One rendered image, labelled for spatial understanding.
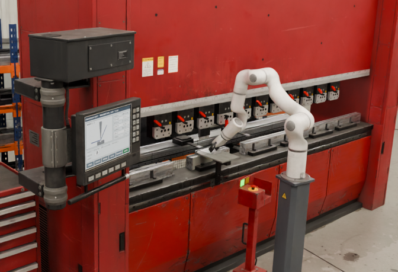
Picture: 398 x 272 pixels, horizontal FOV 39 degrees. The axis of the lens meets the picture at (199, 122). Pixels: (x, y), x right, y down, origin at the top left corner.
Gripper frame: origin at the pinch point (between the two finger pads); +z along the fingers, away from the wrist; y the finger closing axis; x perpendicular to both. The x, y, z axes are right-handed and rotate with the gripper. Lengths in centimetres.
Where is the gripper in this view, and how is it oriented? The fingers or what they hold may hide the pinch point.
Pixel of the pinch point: (214, 148)
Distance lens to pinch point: 404.4
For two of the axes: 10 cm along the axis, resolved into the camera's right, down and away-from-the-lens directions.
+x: 5.4, 7.8, -3.1
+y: -6.6, 1.7, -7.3
